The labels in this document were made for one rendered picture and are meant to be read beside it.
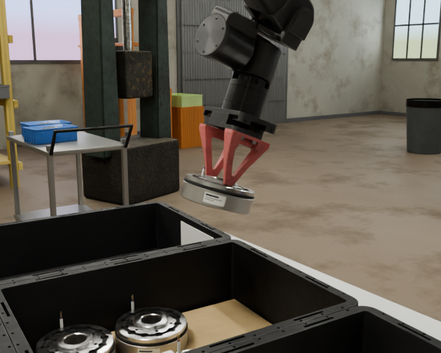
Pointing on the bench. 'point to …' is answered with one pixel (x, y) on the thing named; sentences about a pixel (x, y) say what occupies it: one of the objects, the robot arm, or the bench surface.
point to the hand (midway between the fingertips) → (220, 176)
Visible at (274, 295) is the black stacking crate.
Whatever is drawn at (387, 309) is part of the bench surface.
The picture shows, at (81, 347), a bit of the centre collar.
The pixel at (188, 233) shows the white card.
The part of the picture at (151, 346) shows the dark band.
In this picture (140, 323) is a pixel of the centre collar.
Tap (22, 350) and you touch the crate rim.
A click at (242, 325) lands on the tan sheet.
